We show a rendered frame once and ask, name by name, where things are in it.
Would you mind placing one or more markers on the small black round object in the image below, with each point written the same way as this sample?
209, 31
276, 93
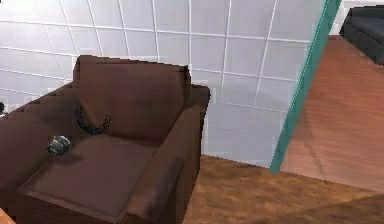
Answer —
1, 107

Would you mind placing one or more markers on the brown armchair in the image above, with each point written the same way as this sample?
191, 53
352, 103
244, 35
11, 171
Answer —
133, 140

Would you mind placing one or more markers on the grey crumpled lump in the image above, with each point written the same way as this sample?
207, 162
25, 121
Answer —
58, 145

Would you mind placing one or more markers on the black sofa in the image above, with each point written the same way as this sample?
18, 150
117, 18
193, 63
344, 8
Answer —
365, 28

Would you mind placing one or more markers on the light wooden furniture corner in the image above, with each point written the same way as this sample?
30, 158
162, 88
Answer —
4, 217

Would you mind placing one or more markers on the black curved band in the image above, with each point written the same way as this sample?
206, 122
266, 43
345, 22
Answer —
90, 128

